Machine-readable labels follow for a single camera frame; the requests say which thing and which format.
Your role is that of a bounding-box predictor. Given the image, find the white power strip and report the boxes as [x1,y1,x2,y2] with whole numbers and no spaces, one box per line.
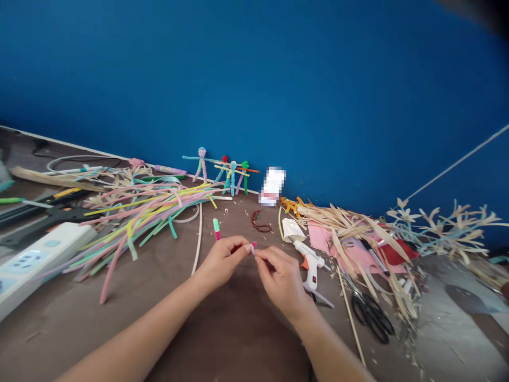
[0,221,99,322]

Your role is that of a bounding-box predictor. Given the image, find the purple marker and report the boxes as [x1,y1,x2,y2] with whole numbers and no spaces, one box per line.
[154,163,189,177]

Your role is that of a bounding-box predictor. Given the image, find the black and yellow utility knife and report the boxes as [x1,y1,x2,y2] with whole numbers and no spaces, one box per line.
[0,187,87,228]

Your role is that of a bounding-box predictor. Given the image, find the black marker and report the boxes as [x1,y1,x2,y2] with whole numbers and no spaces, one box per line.
[359,237,391,277]

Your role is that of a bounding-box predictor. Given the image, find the dried straw bundle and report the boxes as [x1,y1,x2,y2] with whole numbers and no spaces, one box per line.
[9,166,109,194]

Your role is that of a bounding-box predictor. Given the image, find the cut straw flowers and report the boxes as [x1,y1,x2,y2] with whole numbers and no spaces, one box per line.
[90,164,155,201]

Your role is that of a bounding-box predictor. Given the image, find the straw flower branches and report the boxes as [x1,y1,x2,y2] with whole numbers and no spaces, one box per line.
[384,197,509,264]

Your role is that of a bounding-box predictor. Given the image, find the blue and pink pipe cleaner figure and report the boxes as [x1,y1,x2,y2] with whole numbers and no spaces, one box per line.
[181,146,218,185]

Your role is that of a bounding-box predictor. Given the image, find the black scissors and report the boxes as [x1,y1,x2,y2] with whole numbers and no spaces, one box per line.
[341,272,396,345]

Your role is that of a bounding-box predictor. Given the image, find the pink paper sheets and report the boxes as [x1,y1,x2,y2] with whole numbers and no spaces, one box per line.
[306,220,407,280]

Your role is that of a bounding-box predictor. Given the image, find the white cable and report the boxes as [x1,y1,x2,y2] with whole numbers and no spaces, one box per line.
[46,154,133,175]

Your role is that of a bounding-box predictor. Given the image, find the teal pipe cleaner figure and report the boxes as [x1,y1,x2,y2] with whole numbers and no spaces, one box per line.
[222,160,251,198]

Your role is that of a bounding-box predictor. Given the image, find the clear tape roll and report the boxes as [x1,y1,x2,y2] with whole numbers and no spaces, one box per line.
[172,202,201,225]

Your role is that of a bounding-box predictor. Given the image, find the white paper cup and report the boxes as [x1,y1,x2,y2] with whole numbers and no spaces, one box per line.
[280,217,308,244]

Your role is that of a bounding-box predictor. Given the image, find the person's left hand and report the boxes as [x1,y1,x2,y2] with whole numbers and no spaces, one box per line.
[193,235,253,293]

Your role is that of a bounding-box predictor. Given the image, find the thin wooden stick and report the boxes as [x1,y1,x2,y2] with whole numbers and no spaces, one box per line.
[190,202,204,277]
[336,265,367,368]

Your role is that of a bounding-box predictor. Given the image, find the white pen with green band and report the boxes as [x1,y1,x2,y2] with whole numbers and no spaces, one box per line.
[41,164,105,177]

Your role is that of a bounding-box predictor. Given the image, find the black cable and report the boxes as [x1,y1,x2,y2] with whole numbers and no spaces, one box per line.
[31,138,122,170]

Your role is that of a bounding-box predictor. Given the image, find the orange pipe cleaner figure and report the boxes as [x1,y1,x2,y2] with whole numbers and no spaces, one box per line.
[279,195,315,220]

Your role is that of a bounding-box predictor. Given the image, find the purple green-headed pipe cleaner figure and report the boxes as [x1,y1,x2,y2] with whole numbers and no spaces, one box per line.
[234,160,260,196]

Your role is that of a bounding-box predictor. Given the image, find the yellow red-headed pipe cleaner figure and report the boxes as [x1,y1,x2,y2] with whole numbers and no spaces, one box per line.
[213,154,240,196]

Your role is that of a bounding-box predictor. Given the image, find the pile of pastel pipe cleaners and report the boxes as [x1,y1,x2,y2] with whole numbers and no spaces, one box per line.
[39,179,236,306]

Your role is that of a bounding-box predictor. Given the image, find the pile of dried straw strips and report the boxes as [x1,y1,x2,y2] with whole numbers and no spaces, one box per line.
[295,202,423,320]

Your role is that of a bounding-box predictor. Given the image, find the person's right hand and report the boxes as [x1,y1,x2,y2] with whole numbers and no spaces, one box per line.
[253,245,315,320]

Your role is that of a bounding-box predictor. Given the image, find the red paper piece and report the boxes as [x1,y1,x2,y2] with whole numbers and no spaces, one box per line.
[375,238,419,266]

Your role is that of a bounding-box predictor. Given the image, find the brown bead bracelet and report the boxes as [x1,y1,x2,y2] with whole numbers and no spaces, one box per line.
[251,209,274,235]

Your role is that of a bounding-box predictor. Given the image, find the white bottle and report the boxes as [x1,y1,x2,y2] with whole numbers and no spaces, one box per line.
[258,166,287,208]

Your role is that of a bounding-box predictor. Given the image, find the white hot glue gun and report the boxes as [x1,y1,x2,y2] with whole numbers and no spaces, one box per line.
[292,239,336,309]

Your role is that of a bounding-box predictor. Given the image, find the black clamp tool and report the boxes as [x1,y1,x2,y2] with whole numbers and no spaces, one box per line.
[0,203,100,250]

